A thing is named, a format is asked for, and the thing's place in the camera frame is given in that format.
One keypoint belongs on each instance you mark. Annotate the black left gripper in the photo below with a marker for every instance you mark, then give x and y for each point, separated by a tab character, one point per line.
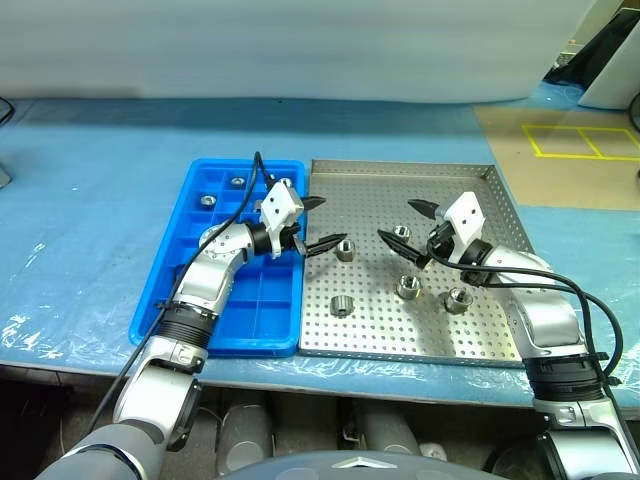
287	239

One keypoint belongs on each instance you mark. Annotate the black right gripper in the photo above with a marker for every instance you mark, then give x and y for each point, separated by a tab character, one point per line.
441	241

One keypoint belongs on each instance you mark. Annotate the metal nut tray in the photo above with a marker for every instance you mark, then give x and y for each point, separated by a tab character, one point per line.
409	286

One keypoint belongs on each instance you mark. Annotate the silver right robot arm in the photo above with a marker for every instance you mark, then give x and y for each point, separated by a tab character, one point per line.
545	310

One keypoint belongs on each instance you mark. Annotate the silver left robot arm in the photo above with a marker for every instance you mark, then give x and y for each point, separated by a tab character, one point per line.
200	285

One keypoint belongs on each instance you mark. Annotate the blue compartment tray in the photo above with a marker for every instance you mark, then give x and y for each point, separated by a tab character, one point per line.
270	320

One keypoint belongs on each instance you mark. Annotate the perforated metal tray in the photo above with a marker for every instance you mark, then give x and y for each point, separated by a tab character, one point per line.
375	210

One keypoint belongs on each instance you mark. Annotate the brown cardboard mat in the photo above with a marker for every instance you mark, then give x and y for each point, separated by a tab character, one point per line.
565	180

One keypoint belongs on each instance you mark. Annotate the grey rounded cylinder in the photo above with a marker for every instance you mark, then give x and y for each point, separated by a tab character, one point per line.
245	435
385	427

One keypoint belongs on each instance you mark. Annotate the black slanted panel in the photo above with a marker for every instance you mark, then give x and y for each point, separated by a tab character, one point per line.
585	60

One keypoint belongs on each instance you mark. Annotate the grey robot torso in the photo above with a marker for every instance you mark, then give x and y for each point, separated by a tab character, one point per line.
350	470

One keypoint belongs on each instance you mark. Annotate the white slanted panel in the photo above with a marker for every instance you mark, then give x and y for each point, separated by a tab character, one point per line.
610	75

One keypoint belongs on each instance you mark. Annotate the grey vented device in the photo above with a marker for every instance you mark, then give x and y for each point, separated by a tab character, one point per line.
4	177

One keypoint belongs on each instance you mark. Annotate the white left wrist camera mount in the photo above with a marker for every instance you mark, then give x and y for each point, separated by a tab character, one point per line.
280	205

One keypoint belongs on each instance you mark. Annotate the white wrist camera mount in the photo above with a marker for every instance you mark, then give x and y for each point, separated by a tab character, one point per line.
280	205
465	215

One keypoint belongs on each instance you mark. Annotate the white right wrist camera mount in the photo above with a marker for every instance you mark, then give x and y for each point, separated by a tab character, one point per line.
465	215

